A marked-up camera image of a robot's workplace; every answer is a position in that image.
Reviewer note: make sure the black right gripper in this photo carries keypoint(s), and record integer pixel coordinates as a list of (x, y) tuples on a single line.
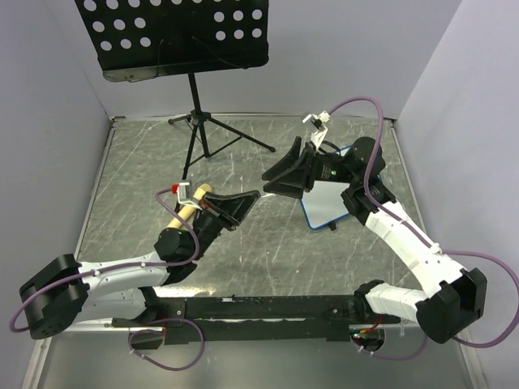
[(287, 163)]

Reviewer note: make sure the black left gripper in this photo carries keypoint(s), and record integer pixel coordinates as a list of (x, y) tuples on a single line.
[(235, 207)]

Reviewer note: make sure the blue framed whiteboard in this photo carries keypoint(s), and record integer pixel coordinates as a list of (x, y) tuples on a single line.
[(329, 201)]

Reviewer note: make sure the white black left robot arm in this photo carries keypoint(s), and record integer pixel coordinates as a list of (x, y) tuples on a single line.
[(67, 291)]

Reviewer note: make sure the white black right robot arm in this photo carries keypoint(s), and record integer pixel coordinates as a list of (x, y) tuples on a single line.
[(450, 298)]

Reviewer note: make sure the wooden microphone toy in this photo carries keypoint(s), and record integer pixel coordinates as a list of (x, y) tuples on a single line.
[(186, 212)]

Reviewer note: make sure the black music stand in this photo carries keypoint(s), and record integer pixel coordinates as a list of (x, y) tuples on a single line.
[(141, 40)]

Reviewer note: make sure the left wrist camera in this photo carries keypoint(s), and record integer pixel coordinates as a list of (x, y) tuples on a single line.
[(184, 195)]

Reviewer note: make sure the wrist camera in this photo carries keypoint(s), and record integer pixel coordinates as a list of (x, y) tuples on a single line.
[(318, 124), (184, 195)]

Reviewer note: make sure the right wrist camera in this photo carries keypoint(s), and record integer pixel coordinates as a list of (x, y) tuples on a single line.
[(318, 124)]

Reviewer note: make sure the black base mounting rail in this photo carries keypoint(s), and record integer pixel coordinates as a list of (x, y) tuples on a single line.
[(329, 317)]

